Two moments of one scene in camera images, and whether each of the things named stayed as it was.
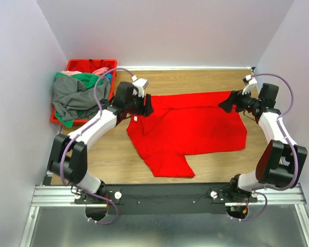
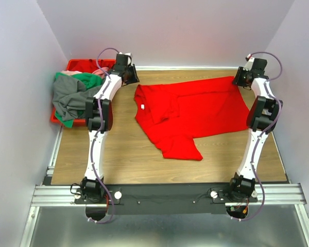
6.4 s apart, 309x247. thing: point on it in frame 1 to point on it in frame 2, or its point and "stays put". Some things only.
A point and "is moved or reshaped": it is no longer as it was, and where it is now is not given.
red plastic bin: x=89 y=66 stays put
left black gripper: x=147 y=110 to x=135 y=78
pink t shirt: x=96 y=72 stays put
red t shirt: x=187 y=124 is moved or reshaped
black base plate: x=162 y=199 stays put
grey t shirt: x=71 y=100 stays put
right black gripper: x=226 y=105 to x=236 y=81
